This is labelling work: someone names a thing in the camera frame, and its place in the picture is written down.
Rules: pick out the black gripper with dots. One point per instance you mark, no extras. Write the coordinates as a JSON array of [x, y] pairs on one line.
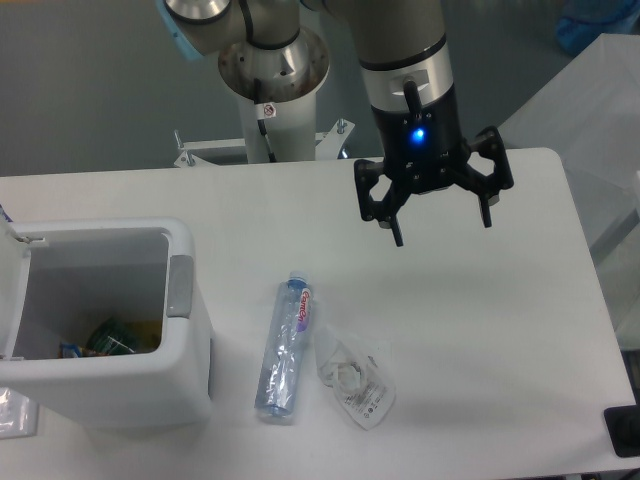
[[417, 145]]

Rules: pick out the clear plastic wrapper bag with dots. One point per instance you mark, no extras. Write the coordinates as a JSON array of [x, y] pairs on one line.
[[355, 370]]

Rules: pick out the clear plastic water bottle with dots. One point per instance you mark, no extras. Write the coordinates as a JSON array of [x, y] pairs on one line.
[[285, 346]]

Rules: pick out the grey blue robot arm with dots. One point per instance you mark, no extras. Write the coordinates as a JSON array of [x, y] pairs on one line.
[[402, 51]]

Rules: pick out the white trash can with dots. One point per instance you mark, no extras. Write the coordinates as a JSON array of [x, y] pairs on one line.
[[142, 272]]

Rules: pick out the trash can lid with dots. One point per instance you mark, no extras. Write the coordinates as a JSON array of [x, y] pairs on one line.
[[15, 267]]

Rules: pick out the white side table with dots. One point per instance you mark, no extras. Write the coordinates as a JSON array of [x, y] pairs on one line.
[[589, 115]]

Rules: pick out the blue plastic bin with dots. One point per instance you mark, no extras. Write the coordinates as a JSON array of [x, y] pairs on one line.
[[581, 22]]

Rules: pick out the black device at edge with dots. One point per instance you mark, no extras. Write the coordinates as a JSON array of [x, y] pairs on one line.
[[623, 427]]

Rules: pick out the green snack wrapper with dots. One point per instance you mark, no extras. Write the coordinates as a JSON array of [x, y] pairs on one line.
[[113, 337]]

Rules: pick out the white base bracket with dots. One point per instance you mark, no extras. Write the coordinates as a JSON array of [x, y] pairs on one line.
[[329, 145]]

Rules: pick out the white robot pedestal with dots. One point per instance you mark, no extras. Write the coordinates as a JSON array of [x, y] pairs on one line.
[[276, 92]]

